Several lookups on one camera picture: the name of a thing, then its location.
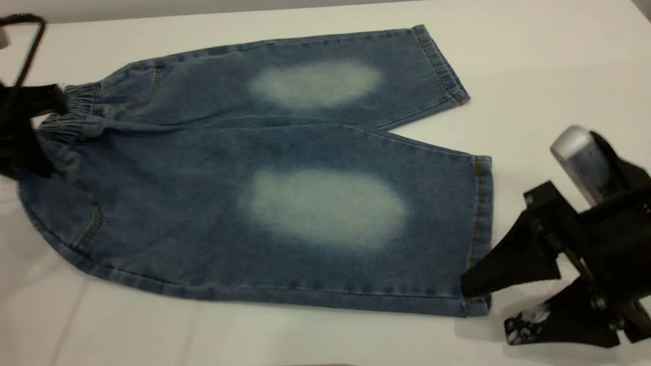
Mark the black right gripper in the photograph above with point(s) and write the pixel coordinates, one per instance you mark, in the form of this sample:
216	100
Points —
620	244

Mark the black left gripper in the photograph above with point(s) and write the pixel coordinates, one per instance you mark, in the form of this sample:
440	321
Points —
18	137

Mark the blue washed denim pants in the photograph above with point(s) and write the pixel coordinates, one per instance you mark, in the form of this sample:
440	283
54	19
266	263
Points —
203	178

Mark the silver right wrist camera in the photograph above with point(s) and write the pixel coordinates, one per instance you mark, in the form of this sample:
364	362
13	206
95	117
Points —
580	162

